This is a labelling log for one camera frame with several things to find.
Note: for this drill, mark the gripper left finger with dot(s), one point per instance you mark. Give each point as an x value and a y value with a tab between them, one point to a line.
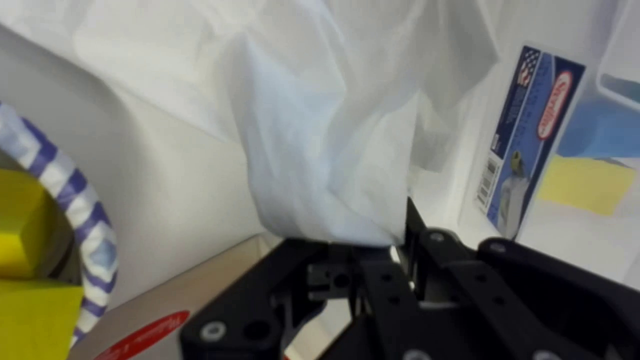
260	300

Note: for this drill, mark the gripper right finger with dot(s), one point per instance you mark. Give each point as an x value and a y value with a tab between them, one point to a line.
525	300

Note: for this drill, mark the cardboard box with red print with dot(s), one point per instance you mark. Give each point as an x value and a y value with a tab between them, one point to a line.
160	310

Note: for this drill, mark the blue sponge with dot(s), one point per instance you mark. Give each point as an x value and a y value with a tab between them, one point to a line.
605	127

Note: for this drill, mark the clear plastic bin with label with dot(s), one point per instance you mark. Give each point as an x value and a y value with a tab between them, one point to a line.
540	125

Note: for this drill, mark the blue and white patterned bowl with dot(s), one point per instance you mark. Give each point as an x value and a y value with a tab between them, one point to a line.
75	200

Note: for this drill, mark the yellow sponge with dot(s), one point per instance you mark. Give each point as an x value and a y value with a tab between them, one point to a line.
585	182

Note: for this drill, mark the white paper towel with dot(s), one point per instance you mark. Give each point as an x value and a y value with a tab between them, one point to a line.
320	140

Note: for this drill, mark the yellow block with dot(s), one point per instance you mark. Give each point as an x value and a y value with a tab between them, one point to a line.
20	225
35	320

